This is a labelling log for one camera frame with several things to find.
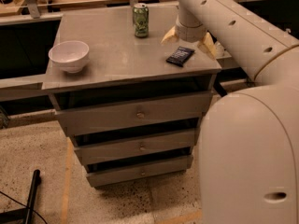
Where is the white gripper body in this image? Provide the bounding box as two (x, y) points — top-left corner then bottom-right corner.
(175, 5), (207, 43)

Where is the green soda can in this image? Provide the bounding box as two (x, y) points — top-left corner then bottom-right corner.
(133, 3), (149, 37)

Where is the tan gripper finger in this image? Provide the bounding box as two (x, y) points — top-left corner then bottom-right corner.
(197, 32), (217, 60)
(161, 27), (178, 45)

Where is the black floor cable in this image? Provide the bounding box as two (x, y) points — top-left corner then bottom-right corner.
(0, 190), (49, 224)

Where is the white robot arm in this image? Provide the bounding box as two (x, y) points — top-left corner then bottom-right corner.
(177, 0), (299, 224)

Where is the white bowl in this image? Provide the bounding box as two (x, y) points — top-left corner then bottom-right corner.
(49, 40), (90, 73)

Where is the black metal stand leg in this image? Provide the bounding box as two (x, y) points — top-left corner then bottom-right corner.
(0, 170), (41, 224)

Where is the grey metal railing beam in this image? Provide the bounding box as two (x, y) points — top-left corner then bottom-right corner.
(0, 49), (250, 103)

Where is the grey wooden drawer cabinet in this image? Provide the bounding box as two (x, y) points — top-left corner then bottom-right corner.
(43, 6), (221, 187)

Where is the dark blue rxbar wrapper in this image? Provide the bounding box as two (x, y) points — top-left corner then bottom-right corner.
(166, 47), (195, 67)

